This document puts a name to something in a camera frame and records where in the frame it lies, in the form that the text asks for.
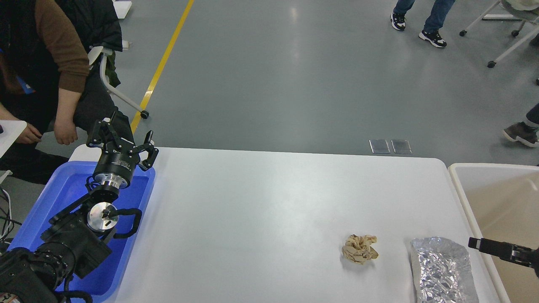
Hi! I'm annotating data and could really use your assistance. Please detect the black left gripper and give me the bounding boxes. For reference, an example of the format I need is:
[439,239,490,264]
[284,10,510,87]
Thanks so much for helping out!
[86,112,159,189]

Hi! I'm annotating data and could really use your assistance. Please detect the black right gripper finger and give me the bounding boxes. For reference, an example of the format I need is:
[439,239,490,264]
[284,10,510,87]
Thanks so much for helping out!
[468,237,539,277]

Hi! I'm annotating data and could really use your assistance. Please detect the aluminium foil bag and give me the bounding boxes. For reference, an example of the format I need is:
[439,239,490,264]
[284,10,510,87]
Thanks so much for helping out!
[410,237,479,303]

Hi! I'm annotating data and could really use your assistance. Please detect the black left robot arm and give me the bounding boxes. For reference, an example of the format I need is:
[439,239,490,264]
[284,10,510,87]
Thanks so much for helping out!
[1,118,159,303]

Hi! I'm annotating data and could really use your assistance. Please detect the seated person's hand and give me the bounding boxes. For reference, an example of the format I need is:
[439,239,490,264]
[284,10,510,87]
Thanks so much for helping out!
[53,116,78,145]

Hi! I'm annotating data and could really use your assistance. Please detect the seated person's other hand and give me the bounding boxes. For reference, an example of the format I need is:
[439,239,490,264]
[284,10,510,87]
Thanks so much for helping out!
[15,122,43,144]

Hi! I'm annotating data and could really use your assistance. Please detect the beige plastic bin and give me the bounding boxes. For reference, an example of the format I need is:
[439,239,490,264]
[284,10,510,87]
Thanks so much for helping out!
[448,163,539,303]

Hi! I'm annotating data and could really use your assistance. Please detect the white office chair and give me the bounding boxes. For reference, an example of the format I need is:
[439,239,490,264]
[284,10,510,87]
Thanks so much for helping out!
[88,40,150,120]

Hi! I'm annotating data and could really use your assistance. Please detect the seated person brown sweater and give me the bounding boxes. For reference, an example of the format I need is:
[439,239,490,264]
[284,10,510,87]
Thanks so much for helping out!
[1,0,133,185]

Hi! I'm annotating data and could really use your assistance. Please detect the white side table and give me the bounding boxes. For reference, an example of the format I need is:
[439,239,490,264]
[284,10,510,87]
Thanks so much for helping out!
[0,120,27,157]

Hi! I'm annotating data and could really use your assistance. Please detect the brown shoe of passer-by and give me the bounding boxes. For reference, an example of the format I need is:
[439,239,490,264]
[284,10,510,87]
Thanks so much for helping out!
[504,103,539,148]

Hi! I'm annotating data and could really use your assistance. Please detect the blue plastic bin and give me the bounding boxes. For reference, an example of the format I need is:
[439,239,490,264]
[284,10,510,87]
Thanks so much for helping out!
[8,161,156,303]

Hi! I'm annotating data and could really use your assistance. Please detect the right metal floor plate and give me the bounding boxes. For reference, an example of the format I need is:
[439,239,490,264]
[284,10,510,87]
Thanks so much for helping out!
[391,139,413,154]

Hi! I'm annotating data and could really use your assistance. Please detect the metal floor plate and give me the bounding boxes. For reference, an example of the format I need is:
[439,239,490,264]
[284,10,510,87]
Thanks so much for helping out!
[391,139,413,154]
[369,139,391,154]

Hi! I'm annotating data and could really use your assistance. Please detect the crumpled brown paper ball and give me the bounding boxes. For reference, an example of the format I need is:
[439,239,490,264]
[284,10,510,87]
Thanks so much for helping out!
[341,234,379,265]

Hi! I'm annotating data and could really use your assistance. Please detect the left metal floor plate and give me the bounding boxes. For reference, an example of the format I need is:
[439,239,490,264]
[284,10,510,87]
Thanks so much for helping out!
[369,139,391,154]

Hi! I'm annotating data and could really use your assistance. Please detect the white rolling chair base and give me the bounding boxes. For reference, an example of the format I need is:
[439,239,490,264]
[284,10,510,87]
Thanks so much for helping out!
[458,0,538,69]

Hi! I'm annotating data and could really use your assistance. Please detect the bundle of cables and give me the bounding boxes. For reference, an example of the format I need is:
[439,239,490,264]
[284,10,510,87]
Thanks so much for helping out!
[0,189,22,245]

